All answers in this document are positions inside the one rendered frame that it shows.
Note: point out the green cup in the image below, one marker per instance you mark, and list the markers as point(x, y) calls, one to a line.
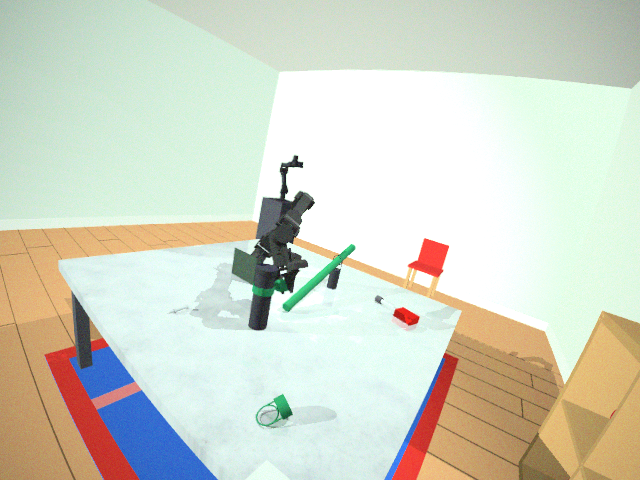
point(279, 286)

